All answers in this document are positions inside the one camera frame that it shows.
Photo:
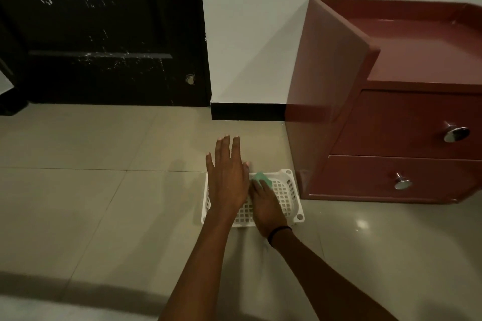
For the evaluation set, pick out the person's right hand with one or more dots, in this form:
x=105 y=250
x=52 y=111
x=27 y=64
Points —
x=265 y=211

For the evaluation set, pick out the person's left hand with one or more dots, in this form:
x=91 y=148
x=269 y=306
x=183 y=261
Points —
x=226 y=185

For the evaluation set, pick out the green cleaning cloth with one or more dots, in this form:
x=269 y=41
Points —
x=262 y=178

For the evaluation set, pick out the red wooden nightstand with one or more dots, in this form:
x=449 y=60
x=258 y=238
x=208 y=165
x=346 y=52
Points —
x=395 y=106

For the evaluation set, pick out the person's right forearm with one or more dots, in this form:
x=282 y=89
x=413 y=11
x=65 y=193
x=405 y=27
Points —
x=327 y=283

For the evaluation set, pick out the person's left forearm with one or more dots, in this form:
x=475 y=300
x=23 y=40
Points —
x=196 y=275

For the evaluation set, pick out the black wrist band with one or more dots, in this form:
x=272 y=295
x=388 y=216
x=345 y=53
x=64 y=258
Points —
x=278 y=232

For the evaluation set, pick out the white plastic basket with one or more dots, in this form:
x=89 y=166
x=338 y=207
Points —
x=288 y=196

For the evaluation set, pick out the black baseboard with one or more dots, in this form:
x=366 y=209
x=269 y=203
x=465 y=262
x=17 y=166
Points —
x=248 y=111

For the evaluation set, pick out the silver drawer knob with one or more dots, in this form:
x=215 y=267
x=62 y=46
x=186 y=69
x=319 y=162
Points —
x=402 y=181
x=455 y=133

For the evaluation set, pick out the black door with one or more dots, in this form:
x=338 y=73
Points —
x=101 y=31

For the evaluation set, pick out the grey white-edged mat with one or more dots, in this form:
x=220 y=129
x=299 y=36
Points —
x=56 y=305

